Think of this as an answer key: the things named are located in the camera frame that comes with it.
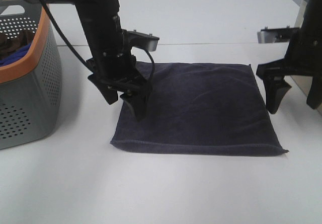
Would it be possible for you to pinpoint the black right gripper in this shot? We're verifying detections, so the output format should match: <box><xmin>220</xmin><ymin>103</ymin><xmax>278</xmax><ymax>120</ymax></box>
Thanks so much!
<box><xmin>256</xmin><ymin>0</ymin><xmax>322</xmax><ymax>114</ymax></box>

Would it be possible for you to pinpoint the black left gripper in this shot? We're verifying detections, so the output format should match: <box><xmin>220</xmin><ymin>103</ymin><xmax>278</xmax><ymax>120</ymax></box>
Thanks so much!
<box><xmin>75</xmin><ymin>2</ymin><xmax>152</xmax><ymax>121</ymax></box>

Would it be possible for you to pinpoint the dark navy towel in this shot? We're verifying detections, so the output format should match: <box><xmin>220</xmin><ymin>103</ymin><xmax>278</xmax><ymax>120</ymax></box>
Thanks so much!
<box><xmin>111</xmin><ymin>63</ymin><xmax>286</xmax><ymax>157</ymax></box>

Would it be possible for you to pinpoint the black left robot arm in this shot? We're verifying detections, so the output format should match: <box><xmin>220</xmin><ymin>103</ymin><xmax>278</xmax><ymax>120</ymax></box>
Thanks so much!
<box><xmin>24</xmin><ymin>0</ymin><xmax>159</xmax><ymax>120</ymax></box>

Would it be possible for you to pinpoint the beige fabric storage box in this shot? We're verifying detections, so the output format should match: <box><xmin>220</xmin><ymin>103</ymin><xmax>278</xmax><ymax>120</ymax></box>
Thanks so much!
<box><xmin>285</xmin><ymin>0</ymin><xmax>321</xmax><ymax>109</ymax></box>

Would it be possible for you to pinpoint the grey orange-rimmed laundry basket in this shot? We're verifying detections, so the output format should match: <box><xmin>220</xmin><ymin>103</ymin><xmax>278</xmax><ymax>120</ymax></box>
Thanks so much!
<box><xmin>1</xmin><ymin>0</ymin><xmax>62</xmax><ymax>149</ymax></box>

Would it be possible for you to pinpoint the blue cloth in basket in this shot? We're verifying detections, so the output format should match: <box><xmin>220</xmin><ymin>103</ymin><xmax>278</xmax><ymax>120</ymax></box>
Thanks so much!
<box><xmin>1</xmin><ymin>43</ymin><xmax>31</xmax><ymax>67</ymax></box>

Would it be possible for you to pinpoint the brown cloth in basket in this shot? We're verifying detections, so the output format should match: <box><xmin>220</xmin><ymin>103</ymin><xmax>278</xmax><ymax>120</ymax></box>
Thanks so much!
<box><xmin>1</xmin><ymin>30</ymin><xmax>35</xmax><ymax>60</ymax></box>

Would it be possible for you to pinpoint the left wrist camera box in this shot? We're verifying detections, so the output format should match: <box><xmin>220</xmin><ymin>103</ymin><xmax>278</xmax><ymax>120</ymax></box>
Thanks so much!
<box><xmin>123</xmin><ymin>30</ymin><xmax>159</xmax><ymax>52</ymax></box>

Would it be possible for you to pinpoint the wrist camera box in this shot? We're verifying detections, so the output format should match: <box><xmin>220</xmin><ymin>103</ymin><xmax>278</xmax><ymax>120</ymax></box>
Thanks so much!
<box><xmin>123</xmin><ymin>30</ymin><xmax>159</xmax><ymax>52</ymax></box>
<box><xmin>257</xmin><ymin>26</ymin><xmax>299</xmax><ymax>44</ymax></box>

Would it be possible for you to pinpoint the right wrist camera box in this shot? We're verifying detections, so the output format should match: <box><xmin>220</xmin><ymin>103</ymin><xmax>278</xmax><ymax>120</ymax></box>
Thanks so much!
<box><xmin>257</xmin><ymin>26</ymin><xmax>299</xmax><ymax>44</ymax></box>

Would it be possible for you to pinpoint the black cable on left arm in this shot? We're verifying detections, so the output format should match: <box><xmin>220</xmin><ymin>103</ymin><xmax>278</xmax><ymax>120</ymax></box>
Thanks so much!
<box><xmin>15</xmin><ymin>0</ymin><xmax>155</xmax><ymax>94</ymax></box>

